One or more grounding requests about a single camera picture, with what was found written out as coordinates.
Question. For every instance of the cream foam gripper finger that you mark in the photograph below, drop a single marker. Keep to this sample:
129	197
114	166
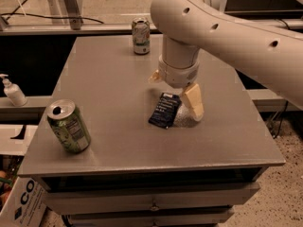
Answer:
192	99
155	77

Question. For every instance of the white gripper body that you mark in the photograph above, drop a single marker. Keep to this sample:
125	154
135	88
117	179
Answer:
177	75

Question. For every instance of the dark blue rxbar wrapper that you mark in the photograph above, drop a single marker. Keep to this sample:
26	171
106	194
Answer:
165	111

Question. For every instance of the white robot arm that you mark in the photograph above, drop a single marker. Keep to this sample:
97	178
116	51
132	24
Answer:
270	55

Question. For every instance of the white green 7up can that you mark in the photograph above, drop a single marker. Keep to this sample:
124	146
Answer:
141	35

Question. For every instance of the green soda can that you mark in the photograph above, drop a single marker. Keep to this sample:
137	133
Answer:
67	124

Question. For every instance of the grey drawer cabinet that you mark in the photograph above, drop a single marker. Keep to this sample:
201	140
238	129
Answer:
203	205

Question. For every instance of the white pump bottle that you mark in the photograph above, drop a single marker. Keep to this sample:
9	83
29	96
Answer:
13	92

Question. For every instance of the white cardboard box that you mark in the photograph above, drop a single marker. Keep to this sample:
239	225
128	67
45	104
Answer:
24	206

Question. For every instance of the metal frame bracket left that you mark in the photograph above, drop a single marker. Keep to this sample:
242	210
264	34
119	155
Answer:
73	8

